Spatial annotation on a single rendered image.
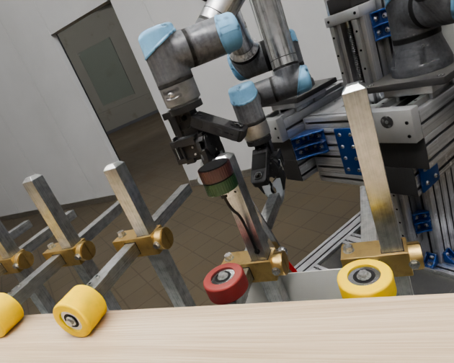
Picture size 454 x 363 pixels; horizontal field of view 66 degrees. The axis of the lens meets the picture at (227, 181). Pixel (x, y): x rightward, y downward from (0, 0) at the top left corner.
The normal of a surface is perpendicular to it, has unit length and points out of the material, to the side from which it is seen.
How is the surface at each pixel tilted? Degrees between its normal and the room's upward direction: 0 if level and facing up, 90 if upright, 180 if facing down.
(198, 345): 0
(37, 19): 90
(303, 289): 90
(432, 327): 0
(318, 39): 90
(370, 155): 90
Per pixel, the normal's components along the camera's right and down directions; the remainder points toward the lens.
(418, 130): 0.54, 0.10
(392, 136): -0.77, 0.47
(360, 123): -0.31, 0.44
